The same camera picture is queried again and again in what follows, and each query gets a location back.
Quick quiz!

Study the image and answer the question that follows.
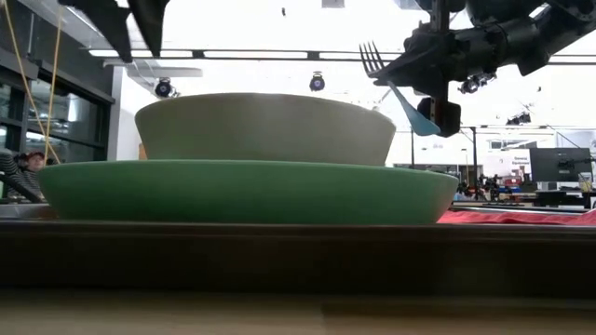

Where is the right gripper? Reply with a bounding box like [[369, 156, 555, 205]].
[[372, 22, 467, 97]]

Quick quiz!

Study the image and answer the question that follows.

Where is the fork with teal handle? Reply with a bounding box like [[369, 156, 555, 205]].
[[358, 40, 442, 138]]

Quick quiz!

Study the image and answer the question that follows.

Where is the white round bowl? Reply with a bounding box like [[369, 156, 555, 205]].
[[134, 91, 397, 168]]

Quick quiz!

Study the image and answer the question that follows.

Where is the red cloth napkin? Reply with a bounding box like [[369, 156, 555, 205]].
[[436, 208, 596, 227]]

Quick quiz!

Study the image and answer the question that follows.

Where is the green round plate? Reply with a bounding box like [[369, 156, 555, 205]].
[[37, 159, 460, 225]]

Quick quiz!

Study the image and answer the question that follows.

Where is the brown plastic tray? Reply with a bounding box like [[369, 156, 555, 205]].
[[0, 202, 596, 299]]

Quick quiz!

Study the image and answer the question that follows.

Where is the long ceiling light bar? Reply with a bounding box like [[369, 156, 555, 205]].
[[88, 47, 596, 65]]

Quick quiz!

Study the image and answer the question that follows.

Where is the black computer monitor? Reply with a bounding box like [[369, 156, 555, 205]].
[[529, 147, 594, 183]]

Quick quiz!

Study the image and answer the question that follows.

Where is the person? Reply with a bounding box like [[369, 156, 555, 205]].
[[0, 149, 48, 204]]

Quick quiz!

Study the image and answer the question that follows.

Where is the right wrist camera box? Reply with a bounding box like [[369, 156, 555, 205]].
[[417, 95, 463, 139]]

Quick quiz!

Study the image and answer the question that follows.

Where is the black background station frame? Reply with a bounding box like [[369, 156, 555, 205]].
[[408, 123, 480, 190]]

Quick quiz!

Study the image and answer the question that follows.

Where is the yellow extension cable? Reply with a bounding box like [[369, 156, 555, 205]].
[[43, 16, 62, 164], [2, 0, 63, 165]]

